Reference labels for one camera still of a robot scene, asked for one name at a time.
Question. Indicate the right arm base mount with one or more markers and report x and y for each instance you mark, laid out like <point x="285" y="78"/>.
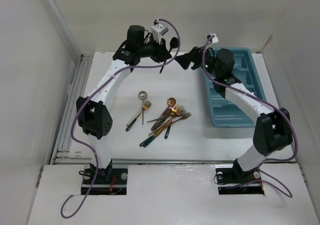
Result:
<point x="231" y="184"/>

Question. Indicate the gold fork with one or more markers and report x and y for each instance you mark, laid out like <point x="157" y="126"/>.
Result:
<point x="176" y="110"/>

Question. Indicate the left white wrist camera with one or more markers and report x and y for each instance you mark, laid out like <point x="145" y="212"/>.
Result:
<point x="158" y="31"/>

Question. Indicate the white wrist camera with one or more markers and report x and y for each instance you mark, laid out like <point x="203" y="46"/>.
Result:
<point x="158" y="31"/>
<point x="212" y="38"/>

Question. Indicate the black spoon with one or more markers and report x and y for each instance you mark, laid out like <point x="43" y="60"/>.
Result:
<point x="170" y="50"/>

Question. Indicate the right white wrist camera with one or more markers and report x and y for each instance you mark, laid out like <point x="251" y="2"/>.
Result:
<point x="212" y="38"/>

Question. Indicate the aluminium rail frame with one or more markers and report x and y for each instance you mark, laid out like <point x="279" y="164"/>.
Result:
<point x="63" y="141"/>

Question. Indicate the silver round spoon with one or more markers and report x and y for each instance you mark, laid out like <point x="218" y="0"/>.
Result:
<point x="142" y="96"/>

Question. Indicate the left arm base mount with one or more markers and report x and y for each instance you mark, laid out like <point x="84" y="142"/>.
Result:
<point x="110" y="181"/>

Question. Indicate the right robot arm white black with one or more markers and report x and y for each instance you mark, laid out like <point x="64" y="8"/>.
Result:
<point x="272" y="130"/>

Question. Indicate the copper fork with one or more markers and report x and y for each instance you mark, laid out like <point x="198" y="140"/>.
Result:
<point x="169" y="123"/>

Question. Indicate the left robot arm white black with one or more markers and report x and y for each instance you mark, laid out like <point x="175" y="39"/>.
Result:
<point x="92" y="111"/>

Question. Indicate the green loop handle utensil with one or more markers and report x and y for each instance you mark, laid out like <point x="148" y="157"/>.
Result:
<point x="146" y="142"/>

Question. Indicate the blue plastic cutlery tray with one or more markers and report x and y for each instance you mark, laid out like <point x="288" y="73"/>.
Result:
<point x="223" y="113"/>

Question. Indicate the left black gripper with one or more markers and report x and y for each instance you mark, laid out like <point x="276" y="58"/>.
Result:
<point x="162" y="54"/>

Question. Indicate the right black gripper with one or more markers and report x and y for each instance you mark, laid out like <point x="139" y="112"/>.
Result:
<point x="195" y="55"/>

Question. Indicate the copper spoon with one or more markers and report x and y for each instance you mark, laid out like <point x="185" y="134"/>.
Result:
<point x="171" y="102"/>

